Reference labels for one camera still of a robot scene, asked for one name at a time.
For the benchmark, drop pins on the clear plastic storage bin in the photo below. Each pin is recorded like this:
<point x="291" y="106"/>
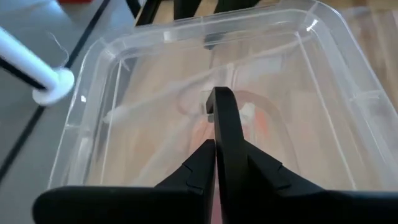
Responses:
<point x="342" y="62"/>

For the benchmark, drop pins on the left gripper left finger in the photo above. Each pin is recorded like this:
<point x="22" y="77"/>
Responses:
<point x="140" y="205"/>

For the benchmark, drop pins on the white pole with round base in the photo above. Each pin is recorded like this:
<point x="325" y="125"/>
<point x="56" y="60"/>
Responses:
<point x="37" y="71"/>

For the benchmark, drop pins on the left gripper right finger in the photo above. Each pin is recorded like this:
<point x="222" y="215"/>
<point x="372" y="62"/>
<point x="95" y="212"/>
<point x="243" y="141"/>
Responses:
<point x="311" y="208"/>

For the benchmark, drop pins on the black stand frame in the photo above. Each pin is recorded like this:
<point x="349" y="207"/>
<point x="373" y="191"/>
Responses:
<point x="186" y="6"/>

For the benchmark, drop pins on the clear zip bag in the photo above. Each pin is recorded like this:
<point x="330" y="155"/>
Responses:
<point x="161" y="96"/>

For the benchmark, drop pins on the red box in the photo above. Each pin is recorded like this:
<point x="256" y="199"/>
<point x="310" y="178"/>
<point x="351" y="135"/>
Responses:
<point x="74" y="1"/>

